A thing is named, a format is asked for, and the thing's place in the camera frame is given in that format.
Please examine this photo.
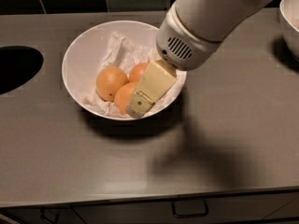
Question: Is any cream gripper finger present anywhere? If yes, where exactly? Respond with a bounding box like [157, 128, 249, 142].
[126, 59, 178, 119]

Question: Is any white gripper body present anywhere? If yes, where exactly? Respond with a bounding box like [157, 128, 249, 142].
[156, 2, 221, 71]

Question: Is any orange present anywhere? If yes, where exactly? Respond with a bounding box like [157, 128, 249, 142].
[96, 66, 128, 102]
[129, 63, 148, 82]
[114, 82, 137, 115]

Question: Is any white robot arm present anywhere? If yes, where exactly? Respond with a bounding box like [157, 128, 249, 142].
[126, 0, 272, 119]

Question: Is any white ceramic bowl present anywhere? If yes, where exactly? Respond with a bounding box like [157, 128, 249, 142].
[61, 20, 188, 121]

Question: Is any white crumpled paper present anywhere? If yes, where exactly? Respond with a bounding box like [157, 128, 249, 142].
[82, 31, 180, 119]

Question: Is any black drawer handle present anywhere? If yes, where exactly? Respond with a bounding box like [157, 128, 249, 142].
[39, 208, 60, 224]
[171, 200, 209, 218]

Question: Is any left black drawer handle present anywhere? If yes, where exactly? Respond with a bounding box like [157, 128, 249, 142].
[39, 208, 60, 224]

